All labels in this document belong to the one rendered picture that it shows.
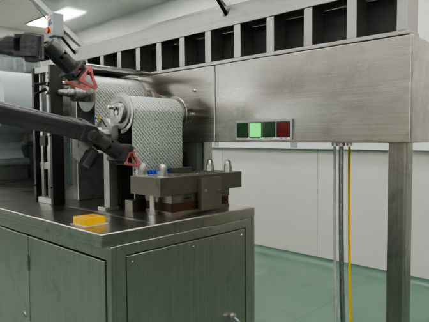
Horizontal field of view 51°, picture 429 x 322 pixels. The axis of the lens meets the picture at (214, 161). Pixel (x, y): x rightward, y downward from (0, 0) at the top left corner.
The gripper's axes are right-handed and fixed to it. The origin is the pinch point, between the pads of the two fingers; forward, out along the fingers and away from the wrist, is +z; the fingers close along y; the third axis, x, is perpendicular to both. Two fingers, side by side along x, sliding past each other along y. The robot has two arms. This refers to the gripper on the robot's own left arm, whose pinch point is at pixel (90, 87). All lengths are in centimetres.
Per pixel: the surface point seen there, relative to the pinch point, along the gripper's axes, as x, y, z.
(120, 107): 1.1, 3.4, 11.6
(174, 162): -0.3, 6.7, 41.5
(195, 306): -44, 33, 61
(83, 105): 4.5, -26.3, 11.9
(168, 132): 6.8, 6.6, 32.0
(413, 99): 26, 90, 42
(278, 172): 136, -125, 245
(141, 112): 4.0, 6.9, 17.7
